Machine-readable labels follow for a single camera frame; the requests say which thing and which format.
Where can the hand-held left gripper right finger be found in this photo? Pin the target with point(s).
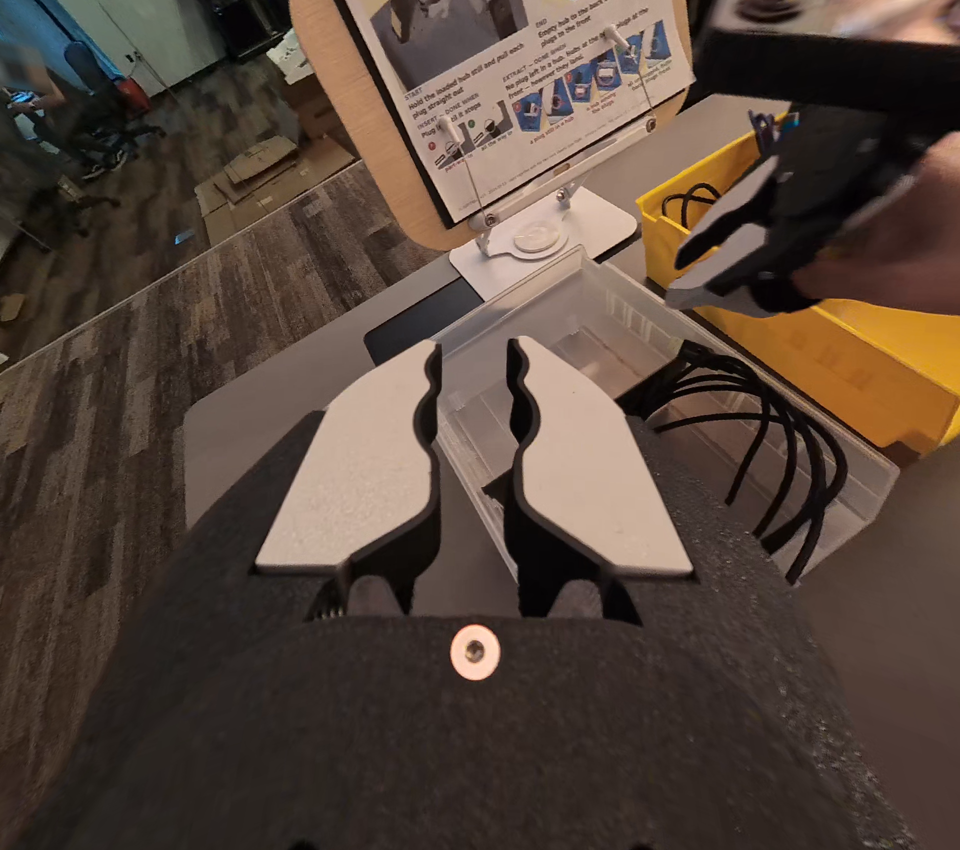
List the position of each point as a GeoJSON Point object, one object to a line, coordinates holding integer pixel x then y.
{"type": "Point", "coordinates": [600, 490]}

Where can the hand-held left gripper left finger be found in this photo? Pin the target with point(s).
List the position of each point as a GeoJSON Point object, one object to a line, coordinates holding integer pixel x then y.
{"type": "Point", "coordinates": [352, 482]}

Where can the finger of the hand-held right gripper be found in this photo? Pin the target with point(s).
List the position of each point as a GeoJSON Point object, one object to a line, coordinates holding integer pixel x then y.
{"type": "Point", "coordinates": [739, 212]}
{"type": "Point", "coordinates": [697, 291]}

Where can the clear plastic bin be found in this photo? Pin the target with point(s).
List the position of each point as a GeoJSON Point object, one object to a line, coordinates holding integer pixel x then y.
{"type": "Point", "coordinates": [570, 310]}

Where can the yellow plastic bin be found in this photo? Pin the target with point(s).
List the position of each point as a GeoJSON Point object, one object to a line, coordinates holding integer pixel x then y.
{"type": "Point", "coordinates": [825, 370]}

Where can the person's right hand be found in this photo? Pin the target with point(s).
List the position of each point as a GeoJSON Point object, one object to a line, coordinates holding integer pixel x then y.
{"type": "Point", "coordinates": [900, 250]}

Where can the dark rectangular pad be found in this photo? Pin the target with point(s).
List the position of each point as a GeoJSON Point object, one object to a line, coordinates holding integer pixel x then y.
{"type": "Point", "coordinates": [420, 325]}

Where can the printed instruction sheet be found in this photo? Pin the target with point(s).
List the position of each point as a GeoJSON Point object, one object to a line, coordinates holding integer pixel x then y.
{"type": "Point", "coordinates": [465, 40]}

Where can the wooden document stand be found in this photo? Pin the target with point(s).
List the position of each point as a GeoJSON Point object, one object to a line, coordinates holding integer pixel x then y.
{"type": "Point", "coordinates": [360, 152]}

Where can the flattened cardboard pieces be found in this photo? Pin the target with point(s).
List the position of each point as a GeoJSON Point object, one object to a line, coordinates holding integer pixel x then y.
{"type": "Point", "coordinates": [262, 164]}

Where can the black office chair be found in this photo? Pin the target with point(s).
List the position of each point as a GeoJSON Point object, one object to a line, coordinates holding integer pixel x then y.
{"type": "Point", "coordinates": [97, 107]}

